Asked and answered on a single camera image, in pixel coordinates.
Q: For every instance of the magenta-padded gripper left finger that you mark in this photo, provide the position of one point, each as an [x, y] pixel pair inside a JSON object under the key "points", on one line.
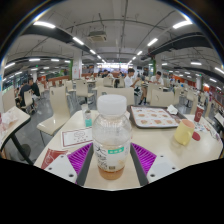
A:
{"points": [[61, 166]]}

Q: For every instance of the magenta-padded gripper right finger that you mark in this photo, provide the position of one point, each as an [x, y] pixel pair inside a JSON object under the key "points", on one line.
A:
{"points": [[163, 166]]}

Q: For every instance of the clear tea bottle white cap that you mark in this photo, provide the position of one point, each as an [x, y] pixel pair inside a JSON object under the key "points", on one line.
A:
{"points": [[111, 140]]}

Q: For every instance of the red paper packet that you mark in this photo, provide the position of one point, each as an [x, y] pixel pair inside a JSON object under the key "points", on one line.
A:
{"points": [[50, 156]]}

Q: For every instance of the white card red border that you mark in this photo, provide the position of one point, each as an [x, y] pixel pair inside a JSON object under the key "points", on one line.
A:
{"points": [[76, 136]]}

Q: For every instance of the pale yellow mug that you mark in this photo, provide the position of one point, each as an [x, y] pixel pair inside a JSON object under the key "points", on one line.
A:
{"points": [[183, 133]]}

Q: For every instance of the flat round red coaster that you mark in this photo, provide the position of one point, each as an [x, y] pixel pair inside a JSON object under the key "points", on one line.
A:
{"points": [[196, 136]]}

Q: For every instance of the dark food tray paper liner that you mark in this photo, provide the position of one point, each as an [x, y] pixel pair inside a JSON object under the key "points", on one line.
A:
{"points": [[151, 117]]}

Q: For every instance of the small teal sanitizer bottle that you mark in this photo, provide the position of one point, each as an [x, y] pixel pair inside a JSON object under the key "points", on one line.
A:
{"points": [[87, 118]]}

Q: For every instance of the colourful printed leaflet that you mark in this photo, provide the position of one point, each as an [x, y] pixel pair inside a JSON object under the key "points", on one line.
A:
{"points": [[205, 128]]}

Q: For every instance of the crumpled white napkin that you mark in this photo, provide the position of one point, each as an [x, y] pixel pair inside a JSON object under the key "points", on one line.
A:
{"points": [[172, 109]]}

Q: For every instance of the group of beige chairs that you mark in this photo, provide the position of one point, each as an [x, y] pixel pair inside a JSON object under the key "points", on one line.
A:
{"points": [[58, 106]]}

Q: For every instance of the neighbouring white table black legs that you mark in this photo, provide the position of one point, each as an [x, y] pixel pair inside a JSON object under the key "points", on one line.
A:
{"points": [[18, 123]]}

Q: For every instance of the red paper cup white lid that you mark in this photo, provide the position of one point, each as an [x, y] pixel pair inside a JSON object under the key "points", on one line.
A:
{"points": [[199, 114]]}

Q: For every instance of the clear plastic bag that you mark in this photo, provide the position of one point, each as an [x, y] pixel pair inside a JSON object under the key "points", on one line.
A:
{"points": [[8, 120]]}

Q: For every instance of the white table black edge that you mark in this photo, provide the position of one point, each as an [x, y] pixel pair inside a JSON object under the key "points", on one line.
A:
{"points": [[219, 118]]}

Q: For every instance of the person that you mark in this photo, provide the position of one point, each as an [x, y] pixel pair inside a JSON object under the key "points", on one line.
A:
{"points": [[24, 91], [156, 79], [129, 80], [35, 88]]}

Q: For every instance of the group of ceiling lights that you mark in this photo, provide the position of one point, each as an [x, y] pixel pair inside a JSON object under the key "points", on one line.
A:
{"points": [[78, 40]]}

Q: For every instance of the ceiling air conditioner unit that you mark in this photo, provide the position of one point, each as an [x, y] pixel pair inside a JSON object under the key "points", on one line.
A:
{"points": [[97, 36]]}

